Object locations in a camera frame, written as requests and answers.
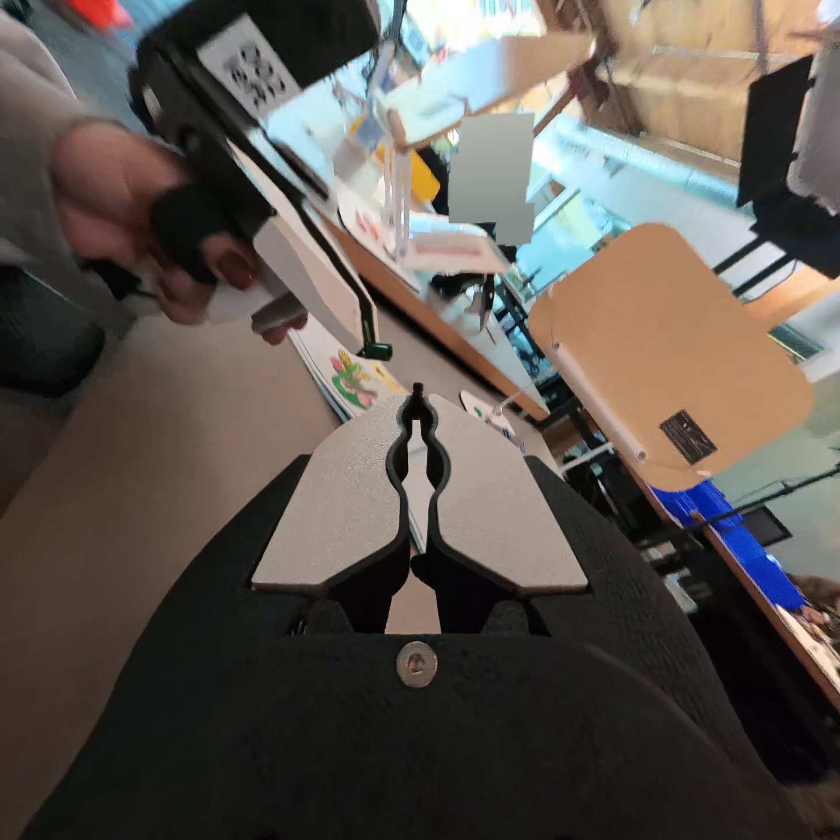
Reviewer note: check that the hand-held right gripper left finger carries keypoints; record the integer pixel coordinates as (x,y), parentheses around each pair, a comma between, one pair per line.
(341,512)

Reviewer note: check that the person's left hand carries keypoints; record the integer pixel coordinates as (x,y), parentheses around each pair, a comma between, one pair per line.
(105,190)

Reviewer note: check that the person's left forearm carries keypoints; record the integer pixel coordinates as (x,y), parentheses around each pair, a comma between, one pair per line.
(33,105)

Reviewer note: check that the blue plastic bin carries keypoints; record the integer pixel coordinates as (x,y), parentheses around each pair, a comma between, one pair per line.
(735,538)

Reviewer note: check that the lego instruction booklet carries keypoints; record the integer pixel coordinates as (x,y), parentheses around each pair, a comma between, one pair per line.
(354,384)

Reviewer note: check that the black lego pin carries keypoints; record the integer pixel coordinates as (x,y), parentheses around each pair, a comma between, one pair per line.
(418,397)

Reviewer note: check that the dark green lego connector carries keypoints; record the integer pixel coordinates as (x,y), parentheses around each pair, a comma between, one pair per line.
(375,344)

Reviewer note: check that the white oval tray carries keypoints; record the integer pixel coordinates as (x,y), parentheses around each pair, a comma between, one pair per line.
(489,410)

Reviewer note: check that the black monitor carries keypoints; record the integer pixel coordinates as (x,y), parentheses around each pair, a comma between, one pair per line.
(778,131)

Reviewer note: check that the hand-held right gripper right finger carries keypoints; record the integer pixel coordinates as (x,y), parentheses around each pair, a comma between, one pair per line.
(505,512)

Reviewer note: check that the tan chair seat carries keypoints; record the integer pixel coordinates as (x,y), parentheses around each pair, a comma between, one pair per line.
(669,354)

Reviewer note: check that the brown wooden desk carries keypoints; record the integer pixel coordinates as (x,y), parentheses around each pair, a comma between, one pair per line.
(459,341)

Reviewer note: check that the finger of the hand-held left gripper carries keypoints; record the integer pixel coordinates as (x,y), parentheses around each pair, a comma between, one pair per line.
(315,197)
(308,275)

